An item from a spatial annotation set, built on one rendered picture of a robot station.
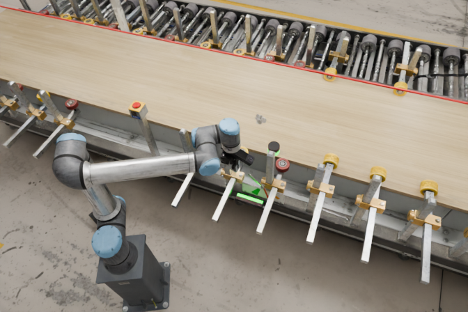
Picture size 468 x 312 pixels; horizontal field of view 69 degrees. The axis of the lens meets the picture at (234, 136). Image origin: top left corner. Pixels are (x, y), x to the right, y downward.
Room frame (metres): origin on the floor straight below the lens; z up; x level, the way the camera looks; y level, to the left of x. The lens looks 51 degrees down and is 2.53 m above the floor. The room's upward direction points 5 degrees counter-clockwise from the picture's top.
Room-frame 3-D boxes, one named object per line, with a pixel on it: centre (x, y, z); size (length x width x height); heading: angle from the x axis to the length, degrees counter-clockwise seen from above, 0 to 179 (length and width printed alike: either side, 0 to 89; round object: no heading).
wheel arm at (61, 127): (1.54, 1.18, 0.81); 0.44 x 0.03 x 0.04; 155
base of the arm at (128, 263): (0.73, 0.70, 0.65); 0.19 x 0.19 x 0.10
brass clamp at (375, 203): (0.77, -0.65, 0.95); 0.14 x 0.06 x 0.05; 65
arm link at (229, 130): (1.00, 0.02, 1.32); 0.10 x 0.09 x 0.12; 97
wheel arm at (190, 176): (1.11, 0.27, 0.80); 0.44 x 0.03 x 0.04; 155
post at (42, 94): (1.64, 1.18, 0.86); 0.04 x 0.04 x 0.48; 65
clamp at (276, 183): (0.98, -0.20, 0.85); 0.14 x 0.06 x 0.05; 65
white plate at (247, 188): (0.98, -0.14, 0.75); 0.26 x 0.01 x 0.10; 65
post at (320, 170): (0.88, -0.40, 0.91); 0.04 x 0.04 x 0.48; 65
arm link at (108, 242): (0.74, 0.70, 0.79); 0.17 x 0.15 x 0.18; 7
